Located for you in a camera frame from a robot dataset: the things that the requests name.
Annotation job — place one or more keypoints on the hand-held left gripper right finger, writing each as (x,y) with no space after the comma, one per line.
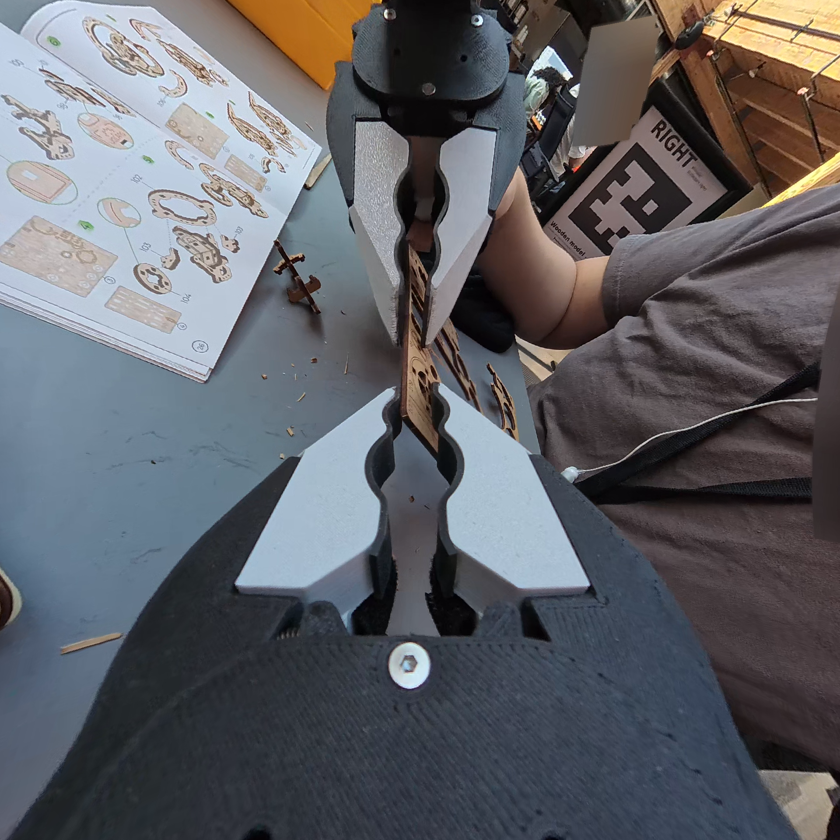
(518,525)

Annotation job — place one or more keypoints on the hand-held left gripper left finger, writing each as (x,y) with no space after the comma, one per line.
(315,525)

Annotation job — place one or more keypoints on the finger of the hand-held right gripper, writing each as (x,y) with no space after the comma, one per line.
(469,190)
(374,190)

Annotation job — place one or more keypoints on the laser-cut wooden parts sheet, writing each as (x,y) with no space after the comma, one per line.
(420,394)

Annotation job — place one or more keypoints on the person's right forearm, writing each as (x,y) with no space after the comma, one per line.
(544,282)

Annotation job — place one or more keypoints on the curved wooden model part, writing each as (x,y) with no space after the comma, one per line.
(504,403)

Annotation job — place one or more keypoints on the partly built wooden model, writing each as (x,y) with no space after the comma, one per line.
(8,600)

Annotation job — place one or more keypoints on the flat wooden sliver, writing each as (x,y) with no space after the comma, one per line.
(318,172)

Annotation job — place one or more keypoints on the black office chair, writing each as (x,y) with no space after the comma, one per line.
(551,170)

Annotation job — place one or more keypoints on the small wooden cross assembly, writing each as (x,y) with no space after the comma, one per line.
(296,282)

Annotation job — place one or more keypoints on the black wrist rest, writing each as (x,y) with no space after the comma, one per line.
(485,321)

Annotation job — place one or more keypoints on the yellow plastic bin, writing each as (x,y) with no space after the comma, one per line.
(295,33)

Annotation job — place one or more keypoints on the person's grey shirt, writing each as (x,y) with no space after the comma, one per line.
(689,590)

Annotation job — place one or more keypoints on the framed black-white tag sign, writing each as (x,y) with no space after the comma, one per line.
(656,197)

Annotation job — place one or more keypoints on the white instruction booklet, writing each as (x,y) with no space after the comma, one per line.
(131,164)

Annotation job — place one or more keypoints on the long wooden splinter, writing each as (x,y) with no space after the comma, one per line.
(92,643)

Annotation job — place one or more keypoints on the wooden shelf rack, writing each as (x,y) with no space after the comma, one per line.
(754,79)

